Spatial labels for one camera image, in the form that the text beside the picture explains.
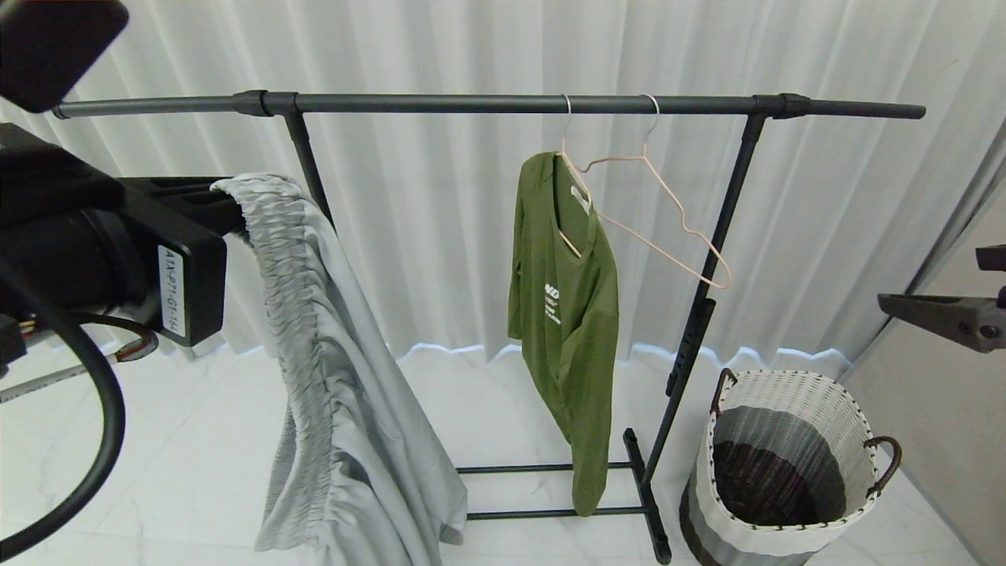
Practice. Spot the green printed T-shirt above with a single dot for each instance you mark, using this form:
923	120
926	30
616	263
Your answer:
566	354

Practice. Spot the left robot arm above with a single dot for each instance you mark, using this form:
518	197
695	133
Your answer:
137	347

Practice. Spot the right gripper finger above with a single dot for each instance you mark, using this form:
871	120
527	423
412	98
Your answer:
994	258
943	314

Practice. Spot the white curtain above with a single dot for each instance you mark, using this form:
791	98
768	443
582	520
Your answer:
471	236

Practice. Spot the pink clothes hanger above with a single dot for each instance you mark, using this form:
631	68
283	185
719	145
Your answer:
668	200
567	169

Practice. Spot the pale grey shorts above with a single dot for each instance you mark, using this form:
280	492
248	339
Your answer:
354	393

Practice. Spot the white laundry basket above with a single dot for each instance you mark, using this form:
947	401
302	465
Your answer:
786	393

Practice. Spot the black clothes rack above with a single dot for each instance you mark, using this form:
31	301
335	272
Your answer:
471	104

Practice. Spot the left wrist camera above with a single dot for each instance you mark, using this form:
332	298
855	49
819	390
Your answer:
55	47

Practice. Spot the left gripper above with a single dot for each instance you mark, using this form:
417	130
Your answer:
71	251

